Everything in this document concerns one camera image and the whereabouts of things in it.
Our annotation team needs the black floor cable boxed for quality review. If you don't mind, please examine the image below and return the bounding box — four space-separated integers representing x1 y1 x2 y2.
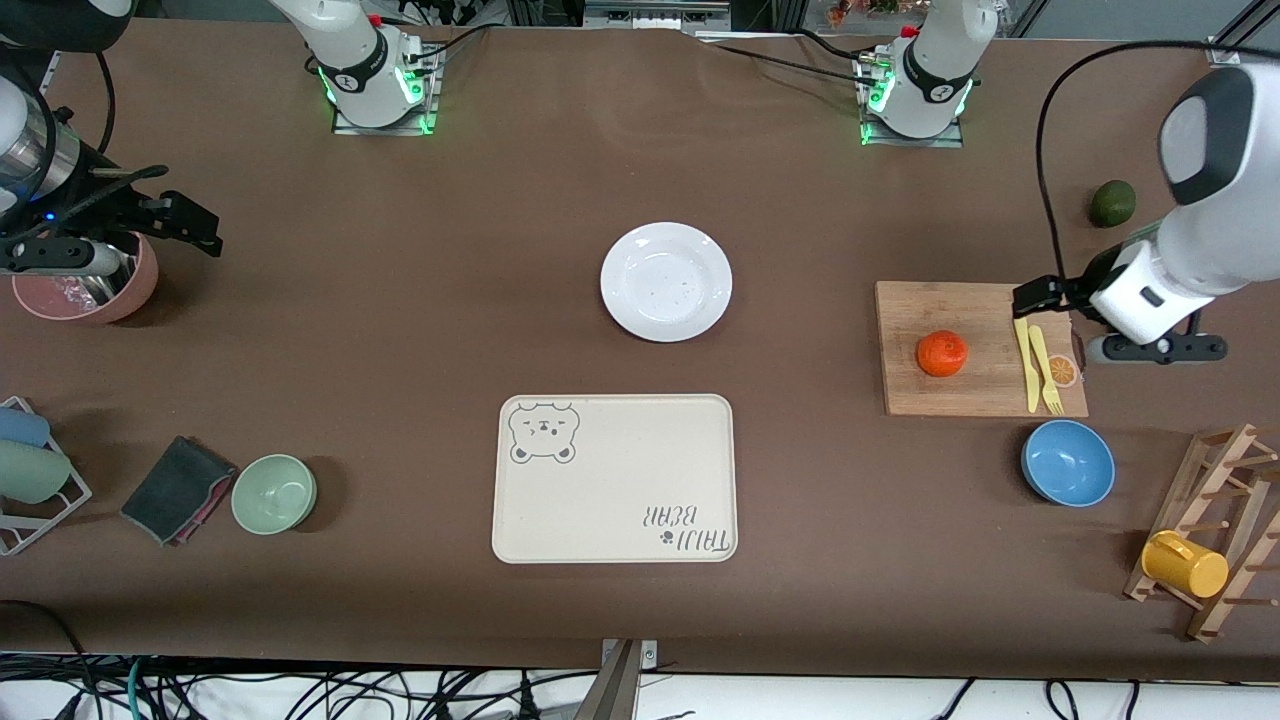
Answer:
0 599 99 720

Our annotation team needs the orange fruit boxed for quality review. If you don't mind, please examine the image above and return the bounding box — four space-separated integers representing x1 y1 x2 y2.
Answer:
916 330 969 378

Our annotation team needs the aluminium profile rail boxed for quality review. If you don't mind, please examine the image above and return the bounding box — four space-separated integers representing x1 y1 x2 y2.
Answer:
1205 0 1280 69

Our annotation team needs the pink folded cloth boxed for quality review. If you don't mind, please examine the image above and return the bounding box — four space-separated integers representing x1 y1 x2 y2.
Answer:
172 462 239 547

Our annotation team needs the grey metal bracket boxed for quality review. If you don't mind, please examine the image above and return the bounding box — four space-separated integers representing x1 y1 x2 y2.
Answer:
597 638 659 720

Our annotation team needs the cream tray with bear print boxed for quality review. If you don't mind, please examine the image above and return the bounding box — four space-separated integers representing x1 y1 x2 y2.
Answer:
491 393 738 565

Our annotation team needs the pale green cup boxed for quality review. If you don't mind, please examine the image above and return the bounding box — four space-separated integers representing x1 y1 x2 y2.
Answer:
0 440 73 504

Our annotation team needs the yellow plastic fork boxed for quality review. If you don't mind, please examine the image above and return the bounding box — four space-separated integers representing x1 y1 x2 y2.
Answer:
1028 325 1065 416

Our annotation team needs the metal scoop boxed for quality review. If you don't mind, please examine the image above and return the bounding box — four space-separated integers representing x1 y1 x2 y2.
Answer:
72 250 138 306

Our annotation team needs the light green bowl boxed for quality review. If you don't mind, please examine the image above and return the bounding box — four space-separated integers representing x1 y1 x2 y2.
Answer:
231 454 318 536

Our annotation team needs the wooden cutting board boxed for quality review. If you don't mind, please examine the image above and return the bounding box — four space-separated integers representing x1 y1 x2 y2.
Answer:
875 281 1089 418

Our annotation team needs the yellow cup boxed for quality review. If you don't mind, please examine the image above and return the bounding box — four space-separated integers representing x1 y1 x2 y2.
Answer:
1141 531 1229 599

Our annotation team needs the black base cable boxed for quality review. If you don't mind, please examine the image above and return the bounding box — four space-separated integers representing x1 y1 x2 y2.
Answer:
700 40 873 85
402 22 493 65

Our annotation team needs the dark grey folded cloth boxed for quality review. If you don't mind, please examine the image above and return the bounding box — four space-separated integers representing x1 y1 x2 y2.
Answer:
120 435 233 546

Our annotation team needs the wooden peg rack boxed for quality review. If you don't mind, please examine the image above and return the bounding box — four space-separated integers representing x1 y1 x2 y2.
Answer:
1124 423 1280 643

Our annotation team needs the grey metal box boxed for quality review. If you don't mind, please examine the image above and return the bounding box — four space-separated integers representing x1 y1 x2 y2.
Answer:
585 0 732 33

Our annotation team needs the white wire rack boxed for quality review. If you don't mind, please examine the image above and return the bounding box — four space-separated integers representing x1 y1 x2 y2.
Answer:
0 396 93 557

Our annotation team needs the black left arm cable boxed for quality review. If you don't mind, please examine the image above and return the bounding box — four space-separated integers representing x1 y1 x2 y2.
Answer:
1034 40 1229 289

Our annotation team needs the blue bowl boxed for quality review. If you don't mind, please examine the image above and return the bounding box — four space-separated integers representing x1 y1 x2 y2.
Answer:
1021 419 1116 508

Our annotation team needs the white round plate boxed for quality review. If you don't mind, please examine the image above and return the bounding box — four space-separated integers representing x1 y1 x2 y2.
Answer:
600 222 733 343

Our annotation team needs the pink bowl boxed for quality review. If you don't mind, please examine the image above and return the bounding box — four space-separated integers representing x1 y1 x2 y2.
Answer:
12 232 159 324

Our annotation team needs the blue cup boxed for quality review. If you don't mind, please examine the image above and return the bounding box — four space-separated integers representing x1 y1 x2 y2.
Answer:
0 407 51 448

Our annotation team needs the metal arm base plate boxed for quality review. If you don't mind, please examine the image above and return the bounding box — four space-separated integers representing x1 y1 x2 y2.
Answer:
855 50 967 149
332 45 442 136

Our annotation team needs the dark green avocado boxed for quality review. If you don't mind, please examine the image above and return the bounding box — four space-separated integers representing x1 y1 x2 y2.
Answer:
1089 180 1138 229

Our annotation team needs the yellow plastic knife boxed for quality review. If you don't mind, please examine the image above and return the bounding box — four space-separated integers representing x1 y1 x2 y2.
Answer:
1013 316 1042 414

